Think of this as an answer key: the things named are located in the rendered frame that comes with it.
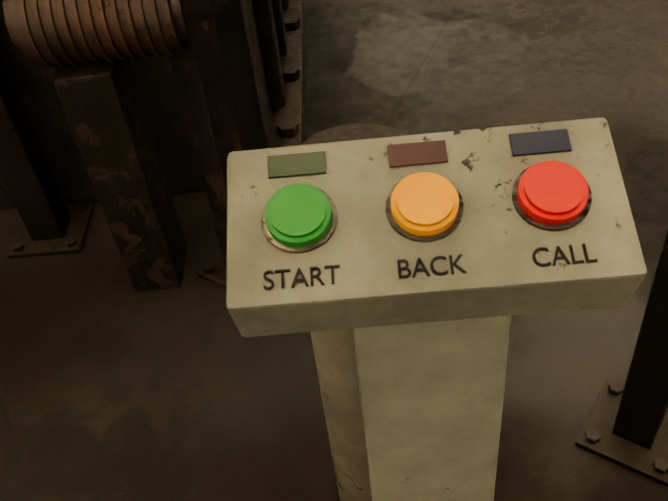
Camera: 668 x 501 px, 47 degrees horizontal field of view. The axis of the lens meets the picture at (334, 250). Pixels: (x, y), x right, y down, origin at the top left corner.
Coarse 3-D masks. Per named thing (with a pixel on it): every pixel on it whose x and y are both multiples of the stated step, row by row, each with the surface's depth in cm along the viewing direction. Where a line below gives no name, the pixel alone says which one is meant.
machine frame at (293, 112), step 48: (0, 0) 120; (240, 0) 121; (288, 0) 182; (0, 48) 125; (240, 48) 126; (288, 48) 170; (48, 96) 132; (144, 96) 132; (240, 96) 133; (288, 96) 156; (48, 144) 138; (192, 144) 139; (288, 144) 144; (0, 192) 145; (192, 192) 147
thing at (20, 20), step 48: (48, 0) 94; (96, 0) 94; (144, 0) 94; (48, 48) 97; (96, 48) 97; (144, 48) 98; (96, 96) 103; (96, 144) 109; (144, 144) 114; (96, 192) 114; (144, 192) 115; (144, 240) 121; (144, 288) 129
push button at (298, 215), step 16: (288, 192) 46; (304, 192) 46; (320, 192) 46; (272, 208) 46; (288, 208) 46; (304, 208) 45; (320, 208) 45; (272, 224) 45; (288, 224) 45; (304, 224) 45; (320, 224) 45; (288, 240) 45; (304, 240) 45
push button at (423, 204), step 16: (416, 176) 46; (432, 176) 46; (400, 192) 45; (416, 192) 45; (432, 192) 45; (448, 192) 45; (400, 208) 45; (416, 208) 45; (432, 208) 45; (448, 208) 45; (400, 224) 45; (416, 224) 45; (432, 224) 44; (448, 224) 45
